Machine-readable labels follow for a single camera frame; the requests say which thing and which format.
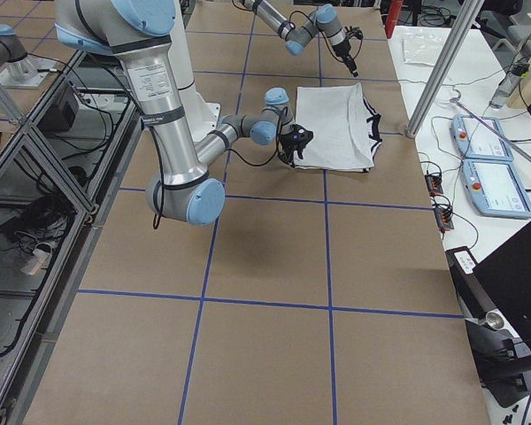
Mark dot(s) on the black box with label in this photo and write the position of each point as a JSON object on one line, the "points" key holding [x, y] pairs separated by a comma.
{"points": [[461, 265]]}

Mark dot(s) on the upper teach pendant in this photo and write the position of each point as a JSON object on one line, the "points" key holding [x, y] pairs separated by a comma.
{"points": [[475, 141]]}

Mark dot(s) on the upper orange circuit board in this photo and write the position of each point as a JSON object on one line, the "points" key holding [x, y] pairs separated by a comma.
{"points": [[434, 184]]}

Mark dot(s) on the lower orange circuit board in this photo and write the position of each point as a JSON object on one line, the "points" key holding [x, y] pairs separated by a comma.
{"points": [[443, 217]]}

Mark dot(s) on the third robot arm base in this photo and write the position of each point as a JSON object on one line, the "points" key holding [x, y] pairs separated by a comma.
{"points": [[21, 71]]}

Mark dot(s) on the grey cartoon print t-shirt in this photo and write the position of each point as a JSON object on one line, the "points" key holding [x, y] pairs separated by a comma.
{"points": [[345, 129]]}

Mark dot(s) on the orange circuit board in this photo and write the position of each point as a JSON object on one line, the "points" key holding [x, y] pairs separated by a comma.
{"points": [[434, 184], [443, 217]]}

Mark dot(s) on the aluminium frame post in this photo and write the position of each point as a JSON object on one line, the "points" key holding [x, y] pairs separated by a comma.
{"points": [[463, 22]]}

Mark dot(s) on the teach pendant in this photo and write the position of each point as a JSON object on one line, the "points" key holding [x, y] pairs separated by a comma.
{"points": [[495, 189], [475, 141]]}

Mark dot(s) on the lower teach pendant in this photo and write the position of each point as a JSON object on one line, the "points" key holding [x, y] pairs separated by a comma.
{"points": [[495, 189]]}

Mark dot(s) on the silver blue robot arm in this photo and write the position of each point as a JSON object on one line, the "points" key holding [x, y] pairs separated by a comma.
{"points": [[138, 34], [300, 28]]}

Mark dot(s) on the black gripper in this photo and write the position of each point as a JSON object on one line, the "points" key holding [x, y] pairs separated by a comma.
{"points": [[288, 145], [344, 50]]}

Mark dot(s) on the black laptop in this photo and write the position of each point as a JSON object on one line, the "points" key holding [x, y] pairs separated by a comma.
{"points": [[505, 275]]}

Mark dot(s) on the black camera stand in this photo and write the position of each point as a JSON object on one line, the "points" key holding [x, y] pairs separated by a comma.
{"points": [[502, 359]]}

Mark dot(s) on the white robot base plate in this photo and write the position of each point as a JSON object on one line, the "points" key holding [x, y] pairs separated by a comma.
{"points": [[203, 118]]}

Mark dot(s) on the black metal frame rack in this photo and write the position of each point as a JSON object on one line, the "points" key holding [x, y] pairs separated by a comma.
{"points": [[60, 168]]}

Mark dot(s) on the clear plastic bag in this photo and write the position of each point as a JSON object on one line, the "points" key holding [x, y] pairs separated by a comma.
{"points": [[421, 49]]}

